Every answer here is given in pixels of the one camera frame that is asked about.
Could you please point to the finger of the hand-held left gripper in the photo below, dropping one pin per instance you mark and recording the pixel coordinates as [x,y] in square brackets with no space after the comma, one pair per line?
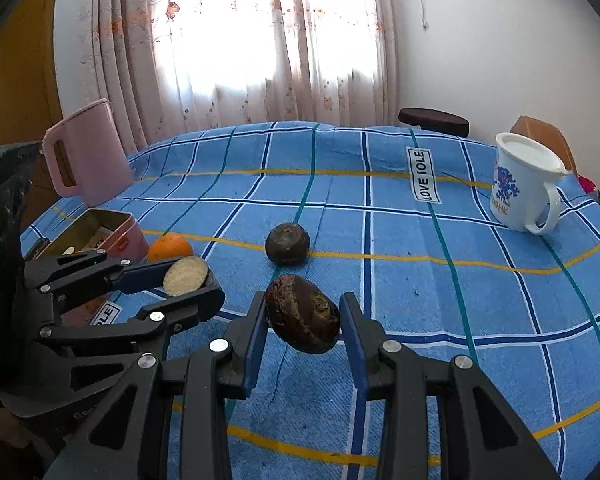
[190,306]
[145,276]

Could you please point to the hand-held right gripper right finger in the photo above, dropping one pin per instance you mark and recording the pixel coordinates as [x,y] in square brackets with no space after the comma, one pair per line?
[352,340]

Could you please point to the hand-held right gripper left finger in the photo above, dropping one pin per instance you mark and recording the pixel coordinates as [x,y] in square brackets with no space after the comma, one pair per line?
[257,340]

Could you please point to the pink metal tin box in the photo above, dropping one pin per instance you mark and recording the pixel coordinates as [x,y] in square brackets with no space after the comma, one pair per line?
[130,240]

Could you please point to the dark wrinkled fruit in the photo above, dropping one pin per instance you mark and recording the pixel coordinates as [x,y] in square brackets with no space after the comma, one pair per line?
[302,317]

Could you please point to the orange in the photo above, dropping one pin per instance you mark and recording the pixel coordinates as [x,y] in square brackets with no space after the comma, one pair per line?
[170,249]

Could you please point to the blue plaid tablecloth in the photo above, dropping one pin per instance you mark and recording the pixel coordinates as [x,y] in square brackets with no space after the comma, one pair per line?
[380,285]

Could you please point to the dark round fruit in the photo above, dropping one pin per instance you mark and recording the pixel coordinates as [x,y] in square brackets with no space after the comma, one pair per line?
[287,244]

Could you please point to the pink electric kettle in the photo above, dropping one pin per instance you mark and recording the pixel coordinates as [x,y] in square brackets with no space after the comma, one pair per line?
[95,150]

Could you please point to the wooden door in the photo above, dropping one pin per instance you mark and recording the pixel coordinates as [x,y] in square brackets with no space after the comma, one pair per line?
[20,85]

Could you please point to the white mug with blue print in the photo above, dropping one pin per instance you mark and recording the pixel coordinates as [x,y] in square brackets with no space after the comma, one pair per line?
[515,185]

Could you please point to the dark round stool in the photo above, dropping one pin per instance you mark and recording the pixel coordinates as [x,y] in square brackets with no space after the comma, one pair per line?
[432,121]

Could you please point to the floral sheer curtain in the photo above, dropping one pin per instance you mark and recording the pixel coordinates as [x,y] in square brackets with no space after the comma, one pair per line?
[230,35]

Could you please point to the orange chair back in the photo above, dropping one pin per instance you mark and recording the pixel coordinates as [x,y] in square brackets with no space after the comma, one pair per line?
[530,125]

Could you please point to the red cloth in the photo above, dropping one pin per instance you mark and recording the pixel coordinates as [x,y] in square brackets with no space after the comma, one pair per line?
[587,185]

